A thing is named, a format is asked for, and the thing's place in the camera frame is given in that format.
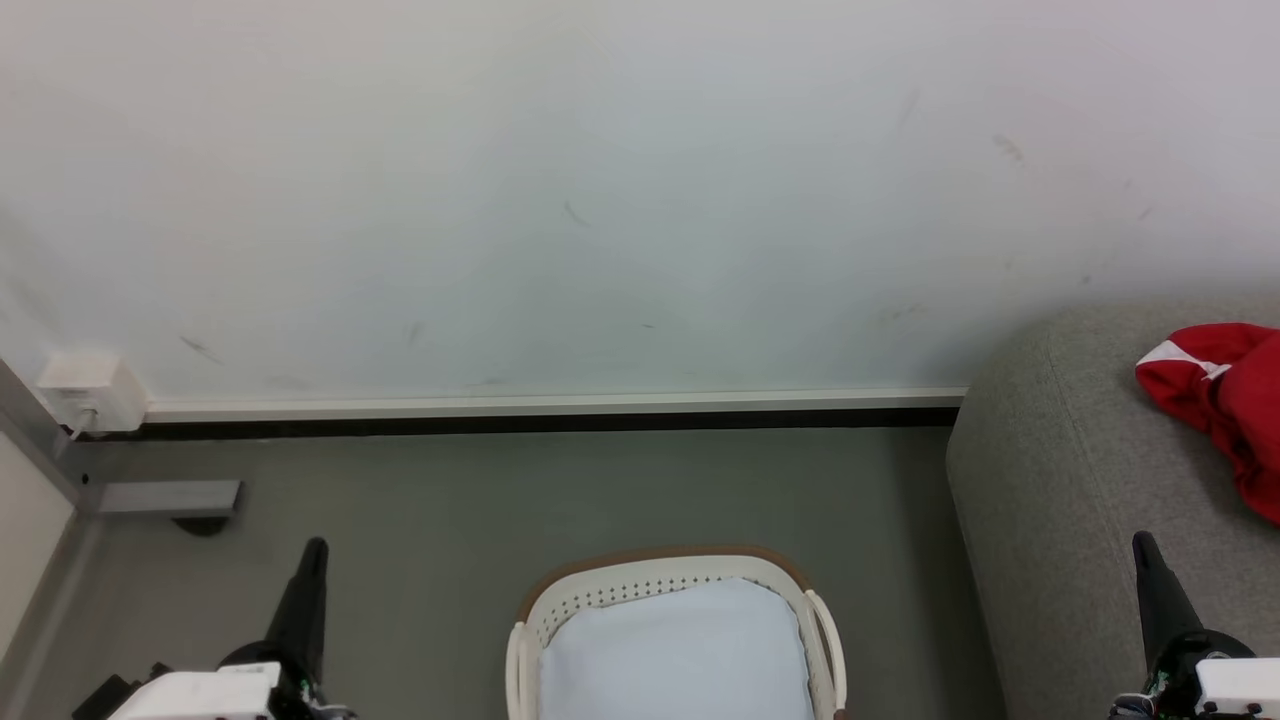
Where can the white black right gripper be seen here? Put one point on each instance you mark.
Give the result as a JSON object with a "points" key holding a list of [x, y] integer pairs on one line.
{"points": [[1235, 690]]}

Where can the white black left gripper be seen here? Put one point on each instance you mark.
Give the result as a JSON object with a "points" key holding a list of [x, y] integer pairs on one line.
{"points": [[215, 695]]}

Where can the red number 23 jersey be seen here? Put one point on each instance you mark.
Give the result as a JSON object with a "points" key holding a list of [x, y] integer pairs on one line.
{"points": [[1240, 400]]}

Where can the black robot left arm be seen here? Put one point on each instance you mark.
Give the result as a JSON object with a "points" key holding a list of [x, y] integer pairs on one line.
{"points": [[110, 698]]}

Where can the grey fabric sofa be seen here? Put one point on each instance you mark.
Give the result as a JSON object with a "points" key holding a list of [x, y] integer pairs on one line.
{"points": [[1080, 480]]}

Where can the beige side panel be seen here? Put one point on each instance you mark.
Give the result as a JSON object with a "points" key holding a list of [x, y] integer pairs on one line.
{"points": [[30, 540]]}

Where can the white and black baseboard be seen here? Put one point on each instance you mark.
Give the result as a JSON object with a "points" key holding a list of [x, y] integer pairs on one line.
{"points": [[550, 410]]}

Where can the white perforated laundry basket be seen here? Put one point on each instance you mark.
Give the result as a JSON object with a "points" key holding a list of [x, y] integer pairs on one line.
{"points": [[620, 582]]}

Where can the pale white cloth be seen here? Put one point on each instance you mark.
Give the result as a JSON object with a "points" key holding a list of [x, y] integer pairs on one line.
{"points": [[680, 650]]}

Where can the black round frame foot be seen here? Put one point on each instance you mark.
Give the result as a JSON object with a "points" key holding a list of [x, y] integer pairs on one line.
{"points": [[200, 525]]}

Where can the white wall socket box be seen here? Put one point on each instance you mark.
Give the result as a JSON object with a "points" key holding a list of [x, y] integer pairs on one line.
{"points": [[95, 385]]}

